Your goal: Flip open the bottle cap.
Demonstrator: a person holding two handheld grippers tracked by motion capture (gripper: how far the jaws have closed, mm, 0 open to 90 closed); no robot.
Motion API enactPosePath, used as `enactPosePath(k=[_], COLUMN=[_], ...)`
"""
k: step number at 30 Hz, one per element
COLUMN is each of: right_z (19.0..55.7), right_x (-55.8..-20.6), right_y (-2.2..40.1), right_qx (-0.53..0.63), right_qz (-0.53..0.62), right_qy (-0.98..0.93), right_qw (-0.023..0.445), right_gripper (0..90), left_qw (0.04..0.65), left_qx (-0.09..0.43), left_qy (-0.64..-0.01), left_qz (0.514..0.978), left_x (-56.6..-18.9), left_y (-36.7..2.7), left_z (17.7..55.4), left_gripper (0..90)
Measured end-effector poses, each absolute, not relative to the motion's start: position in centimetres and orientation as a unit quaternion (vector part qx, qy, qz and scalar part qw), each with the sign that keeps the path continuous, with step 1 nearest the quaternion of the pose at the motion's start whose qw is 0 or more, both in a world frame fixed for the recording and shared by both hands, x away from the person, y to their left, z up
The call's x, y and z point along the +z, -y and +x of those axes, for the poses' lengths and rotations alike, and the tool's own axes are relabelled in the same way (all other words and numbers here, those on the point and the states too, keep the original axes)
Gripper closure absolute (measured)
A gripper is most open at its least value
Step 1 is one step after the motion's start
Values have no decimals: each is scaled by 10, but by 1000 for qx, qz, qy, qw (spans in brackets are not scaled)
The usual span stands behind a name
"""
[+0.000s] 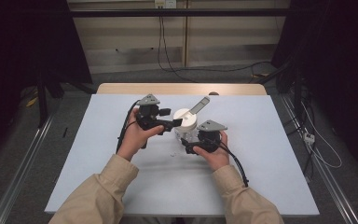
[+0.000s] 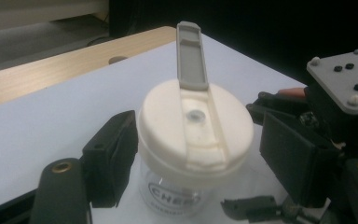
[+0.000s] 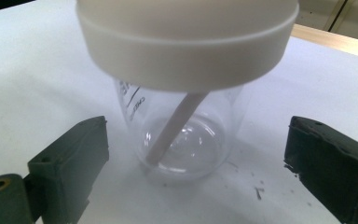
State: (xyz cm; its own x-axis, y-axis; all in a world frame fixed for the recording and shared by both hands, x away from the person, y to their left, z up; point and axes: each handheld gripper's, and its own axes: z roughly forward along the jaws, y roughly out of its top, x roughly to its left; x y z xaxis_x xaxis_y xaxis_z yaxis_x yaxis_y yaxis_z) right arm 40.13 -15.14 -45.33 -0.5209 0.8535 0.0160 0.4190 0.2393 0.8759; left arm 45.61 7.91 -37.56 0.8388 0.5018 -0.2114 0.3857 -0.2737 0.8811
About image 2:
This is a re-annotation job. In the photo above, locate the clear jar with white lid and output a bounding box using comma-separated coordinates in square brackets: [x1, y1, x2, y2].
[136, 21, 255, 218]

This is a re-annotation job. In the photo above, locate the white table mat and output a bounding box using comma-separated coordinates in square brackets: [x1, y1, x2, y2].
[0, 33, 311, 224]

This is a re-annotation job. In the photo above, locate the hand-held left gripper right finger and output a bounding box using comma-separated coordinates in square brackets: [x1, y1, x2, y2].
[259, 111, 358, 224]

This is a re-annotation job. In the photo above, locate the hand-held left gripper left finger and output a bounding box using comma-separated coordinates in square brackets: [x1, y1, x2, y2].
[29, 110, 139, 224]

